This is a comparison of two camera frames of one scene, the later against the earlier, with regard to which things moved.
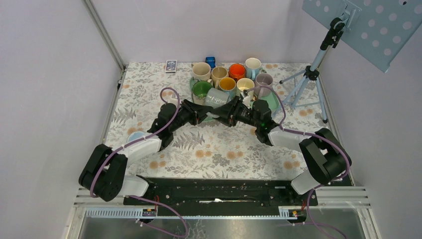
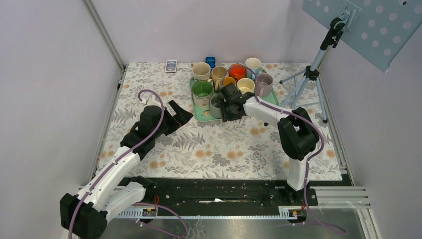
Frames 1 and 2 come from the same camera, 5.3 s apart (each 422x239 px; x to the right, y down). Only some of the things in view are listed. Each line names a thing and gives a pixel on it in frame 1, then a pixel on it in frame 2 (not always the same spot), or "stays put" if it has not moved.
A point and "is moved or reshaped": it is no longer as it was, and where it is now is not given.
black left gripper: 199,110 to 182,116
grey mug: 215,97 is moved or reshaped
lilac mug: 263,83 stays put
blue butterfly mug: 228,84 stays put
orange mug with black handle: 237,71 stays put
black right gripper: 225,112 to 225,116
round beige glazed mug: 217,73 stays put
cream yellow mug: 247,84 stays put
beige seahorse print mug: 201,71 stays put
